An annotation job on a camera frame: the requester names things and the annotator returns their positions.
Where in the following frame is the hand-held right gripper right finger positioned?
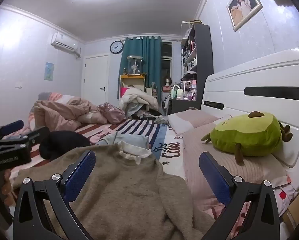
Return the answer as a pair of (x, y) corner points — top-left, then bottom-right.
(199, 152), (281, 240)

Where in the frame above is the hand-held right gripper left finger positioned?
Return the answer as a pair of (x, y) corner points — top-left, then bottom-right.
(13, 150), (96, 240)

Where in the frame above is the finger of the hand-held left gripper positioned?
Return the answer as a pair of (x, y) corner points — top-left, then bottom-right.
(0, 120), (24, 141)
(0, 126), (50, 147)

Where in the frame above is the black knit garment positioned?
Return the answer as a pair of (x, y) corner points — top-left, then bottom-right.
(39, 131), (91, 160)

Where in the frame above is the light blue garment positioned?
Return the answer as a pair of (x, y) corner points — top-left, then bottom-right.
(96, 131), (152, 155)

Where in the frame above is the beige knit sweater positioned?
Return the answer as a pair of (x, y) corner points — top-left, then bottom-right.
(12, 141), (216, 240)

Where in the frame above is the person's left hand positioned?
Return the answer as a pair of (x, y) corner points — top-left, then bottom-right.
(0, 169), (16, 207)

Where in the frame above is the pink striped quilt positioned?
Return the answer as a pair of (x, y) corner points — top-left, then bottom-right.
(31, 92), (107, 132)

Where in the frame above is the pink striped pillow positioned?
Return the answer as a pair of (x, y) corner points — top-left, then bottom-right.
(183, 122), (290, 212)
(168, 109), (221, 138)

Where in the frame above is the green avocado plush toy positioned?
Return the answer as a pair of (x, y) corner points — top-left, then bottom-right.
(201, 111), (293, 165)

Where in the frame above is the pink satin bag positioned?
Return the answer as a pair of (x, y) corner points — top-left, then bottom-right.
(97, 102), (126, 125)

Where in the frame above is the striped plush bed sheet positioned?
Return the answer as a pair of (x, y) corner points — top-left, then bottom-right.
(2, 119), (187, 205)

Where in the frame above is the white door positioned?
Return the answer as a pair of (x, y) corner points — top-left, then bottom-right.
(81, 54), (110, 104)

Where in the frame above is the dark desk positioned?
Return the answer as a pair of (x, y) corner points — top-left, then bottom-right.
(168, 97), (202, 115)

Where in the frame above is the pink cosmetics organizer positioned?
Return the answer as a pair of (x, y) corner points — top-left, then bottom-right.
(182, 79), (198, 100)

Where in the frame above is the green bottle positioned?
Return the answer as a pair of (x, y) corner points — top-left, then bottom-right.
(171, 82), (180, 99)

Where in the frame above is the pile of white clothing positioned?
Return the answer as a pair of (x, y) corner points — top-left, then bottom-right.
(118, 86), (160, 119)

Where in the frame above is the white air conditioner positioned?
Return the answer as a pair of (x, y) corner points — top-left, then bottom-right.
(51, 32), (81, 58)

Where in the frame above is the white bed headboard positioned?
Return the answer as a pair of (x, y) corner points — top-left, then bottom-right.
(202, 47), (299, 190)

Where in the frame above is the yellow white shelf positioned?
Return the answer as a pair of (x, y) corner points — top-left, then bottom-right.
(120, 74), (147, 99)

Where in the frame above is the glass display case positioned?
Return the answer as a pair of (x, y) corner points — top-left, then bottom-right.
(126, 54), (143, 75)

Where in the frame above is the window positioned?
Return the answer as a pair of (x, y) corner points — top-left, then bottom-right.
(161, 41), (173, 85)

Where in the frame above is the dark bookshelf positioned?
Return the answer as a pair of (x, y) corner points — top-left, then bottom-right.
(181, 20), (214, 108)

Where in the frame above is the teal curtain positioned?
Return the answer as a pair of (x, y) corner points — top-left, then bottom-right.
(118, 36), (163, 99)

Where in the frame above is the framed portrait picture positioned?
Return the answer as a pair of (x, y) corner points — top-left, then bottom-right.
(226, 0), (263, 32)

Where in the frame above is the small wall poster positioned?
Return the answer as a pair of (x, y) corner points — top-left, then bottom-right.
(44, 62), (55, 82)

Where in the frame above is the round wall clock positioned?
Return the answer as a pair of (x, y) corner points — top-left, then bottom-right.
(110, 41), (124, 54)

